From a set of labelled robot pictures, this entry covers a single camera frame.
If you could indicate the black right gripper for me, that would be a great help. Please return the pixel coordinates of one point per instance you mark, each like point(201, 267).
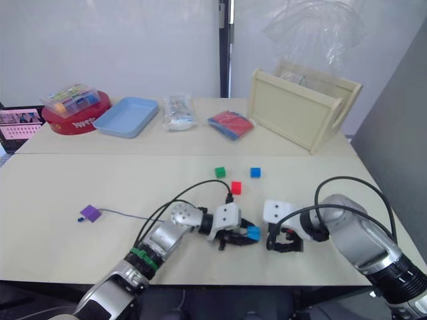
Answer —
point(294, 237)

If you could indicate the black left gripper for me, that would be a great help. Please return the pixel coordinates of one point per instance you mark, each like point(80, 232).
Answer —
point(233, 240)

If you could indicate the blue cube block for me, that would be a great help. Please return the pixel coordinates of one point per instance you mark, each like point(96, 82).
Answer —
point(253, 233)
point(255, 172)

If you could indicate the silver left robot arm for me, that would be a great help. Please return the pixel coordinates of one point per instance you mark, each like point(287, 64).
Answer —
point(166, 235)

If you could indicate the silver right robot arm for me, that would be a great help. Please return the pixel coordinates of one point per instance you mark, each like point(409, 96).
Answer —
point(360, 233)

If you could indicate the thin blue lace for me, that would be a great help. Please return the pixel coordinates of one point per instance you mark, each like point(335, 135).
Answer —
point(126, 215)

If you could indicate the clear plastic box of blocks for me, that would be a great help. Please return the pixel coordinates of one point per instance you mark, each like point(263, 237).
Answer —
point(70, 100)

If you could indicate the red cube block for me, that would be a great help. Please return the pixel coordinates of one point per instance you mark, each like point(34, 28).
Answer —
point(236, 187)

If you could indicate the green cube block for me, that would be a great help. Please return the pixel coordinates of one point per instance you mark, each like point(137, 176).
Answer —
point(220, 172)

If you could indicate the bag of red blue cards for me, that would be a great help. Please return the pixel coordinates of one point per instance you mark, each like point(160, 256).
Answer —
point(231, 125)

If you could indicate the cream wooden box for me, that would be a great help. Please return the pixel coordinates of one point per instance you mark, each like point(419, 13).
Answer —
point(293, 110)

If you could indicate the clear bag of white items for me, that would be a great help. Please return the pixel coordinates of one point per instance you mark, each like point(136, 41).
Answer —
point(178, 113)

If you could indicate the purple square block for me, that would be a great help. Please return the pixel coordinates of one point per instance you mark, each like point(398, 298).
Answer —
point(90, 213)

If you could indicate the light blue plastic tray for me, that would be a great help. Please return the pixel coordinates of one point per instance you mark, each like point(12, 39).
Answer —
point(128, 116)

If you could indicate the black vertical pole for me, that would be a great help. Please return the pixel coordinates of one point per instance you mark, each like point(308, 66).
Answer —
point(225, 50)

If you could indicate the red round tin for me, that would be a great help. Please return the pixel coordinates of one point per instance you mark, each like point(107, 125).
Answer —
point(80, 123)

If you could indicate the clear crumpled plastic bag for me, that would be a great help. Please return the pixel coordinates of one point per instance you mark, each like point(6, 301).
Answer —
point(310, 36)

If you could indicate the pink printed box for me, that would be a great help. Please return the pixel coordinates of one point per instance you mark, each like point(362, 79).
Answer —
point(20, 124)

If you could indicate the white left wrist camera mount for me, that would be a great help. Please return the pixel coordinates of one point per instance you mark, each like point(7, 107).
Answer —
point(227, 215)

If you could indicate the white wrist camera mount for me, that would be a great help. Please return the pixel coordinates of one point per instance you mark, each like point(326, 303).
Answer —
point(227, 215)
point(278, 210)

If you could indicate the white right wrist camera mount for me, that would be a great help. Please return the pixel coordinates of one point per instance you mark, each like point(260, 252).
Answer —
point(278, 210)

